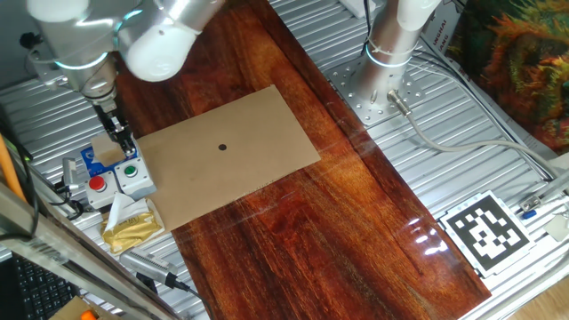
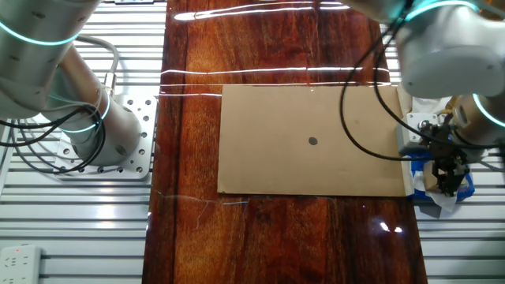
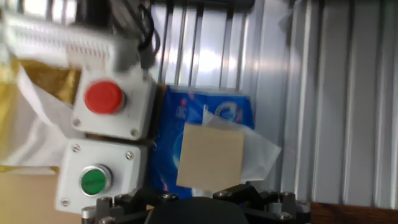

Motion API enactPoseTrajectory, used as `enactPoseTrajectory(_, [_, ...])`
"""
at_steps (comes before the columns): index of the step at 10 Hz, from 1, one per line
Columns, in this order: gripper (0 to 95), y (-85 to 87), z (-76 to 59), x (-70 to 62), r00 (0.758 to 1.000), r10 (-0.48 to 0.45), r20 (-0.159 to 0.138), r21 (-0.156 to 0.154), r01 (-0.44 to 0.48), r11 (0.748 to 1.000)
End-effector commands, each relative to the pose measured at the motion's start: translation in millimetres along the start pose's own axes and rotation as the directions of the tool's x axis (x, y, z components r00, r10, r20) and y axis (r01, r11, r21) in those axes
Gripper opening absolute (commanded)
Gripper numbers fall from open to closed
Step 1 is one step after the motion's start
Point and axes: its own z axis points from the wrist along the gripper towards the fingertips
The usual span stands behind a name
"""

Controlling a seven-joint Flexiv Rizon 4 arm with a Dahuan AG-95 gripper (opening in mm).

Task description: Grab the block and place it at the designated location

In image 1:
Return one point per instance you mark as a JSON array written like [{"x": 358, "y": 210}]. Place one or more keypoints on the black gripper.
[{"x": 111, "y": 117}]

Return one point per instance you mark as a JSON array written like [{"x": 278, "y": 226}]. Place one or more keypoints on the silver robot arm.
[{"x": 89, "y": 35}]

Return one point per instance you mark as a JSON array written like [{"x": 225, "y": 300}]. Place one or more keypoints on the blue tissue pack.
[{"x": 88, "y": 161}]

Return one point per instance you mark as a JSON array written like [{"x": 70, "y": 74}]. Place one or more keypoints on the green push button box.
[{"x": 138, "y": 182}]

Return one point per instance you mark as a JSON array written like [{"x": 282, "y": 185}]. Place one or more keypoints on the red push button box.
[{"x": 104, "y": 197}]

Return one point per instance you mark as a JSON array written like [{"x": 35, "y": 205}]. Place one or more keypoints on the gold tissue pack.
[{"x": 131, "y": 231}]

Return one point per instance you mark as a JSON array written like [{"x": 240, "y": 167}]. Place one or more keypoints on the brown cardboard sheet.
[{"x": 222, "y": 178}]

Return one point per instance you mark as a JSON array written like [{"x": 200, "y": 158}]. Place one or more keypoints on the orange pole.
[{"x": 9, "y": 169}]

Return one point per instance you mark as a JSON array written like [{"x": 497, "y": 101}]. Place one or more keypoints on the black keyboard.
[{"x": 40, "y": 293}]

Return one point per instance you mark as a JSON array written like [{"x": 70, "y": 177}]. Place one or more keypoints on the orange round object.
[{"x": 88, "y": 315}]

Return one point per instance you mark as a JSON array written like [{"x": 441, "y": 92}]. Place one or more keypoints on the brown cardboard box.
[{"x": 66, "y": 311}]

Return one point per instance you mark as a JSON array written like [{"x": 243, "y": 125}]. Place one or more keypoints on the glossy red wooden board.
[{"x": 333, "y": 222}]

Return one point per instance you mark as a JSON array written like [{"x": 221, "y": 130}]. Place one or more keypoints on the black white fiducial tag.
[{"x": 484, "y": 233}]

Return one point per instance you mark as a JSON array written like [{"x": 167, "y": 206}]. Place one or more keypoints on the colourful painted poster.
[{"x": 520, "y": 58}]

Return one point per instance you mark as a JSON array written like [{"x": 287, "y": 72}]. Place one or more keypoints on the small blue cap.
[{"x": 529, "y": 214}]

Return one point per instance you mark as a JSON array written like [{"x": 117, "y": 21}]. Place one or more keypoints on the aluminium profile bar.
[{"x": 555, "y": 184}]

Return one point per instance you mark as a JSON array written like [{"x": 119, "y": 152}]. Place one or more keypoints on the grey paper tag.
[{"x": 558, "y": 227}]

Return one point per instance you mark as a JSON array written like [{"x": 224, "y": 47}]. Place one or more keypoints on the silver vented camera with label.
[{"x": 70, "y": 171}]

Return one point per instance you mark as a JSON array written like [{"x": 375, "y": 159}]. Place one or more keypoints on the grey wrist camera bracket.
[{"x": 44, "y": 73}]

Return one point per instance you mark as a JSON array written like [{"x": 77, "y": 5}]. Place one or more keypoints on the aluminium frame bar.
[{"x": 66, "y": 258}]

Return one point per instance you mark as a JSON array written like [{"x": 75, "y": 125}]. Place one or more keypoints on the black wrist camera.
[{"x": 30, "y": 40}]

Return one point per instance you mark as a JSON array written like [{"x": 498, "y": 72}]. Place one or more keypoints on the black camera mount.
[{"x": 146, "y": 284}]

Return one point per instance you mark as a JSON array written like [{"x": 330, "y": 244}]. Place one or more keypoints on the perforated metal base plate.
[{"x": 351, "y": 84}]

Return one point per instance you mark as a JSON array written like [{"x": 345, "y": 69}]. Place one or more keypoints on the metal corner bracket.
[{"x": 530, "y": 203}]

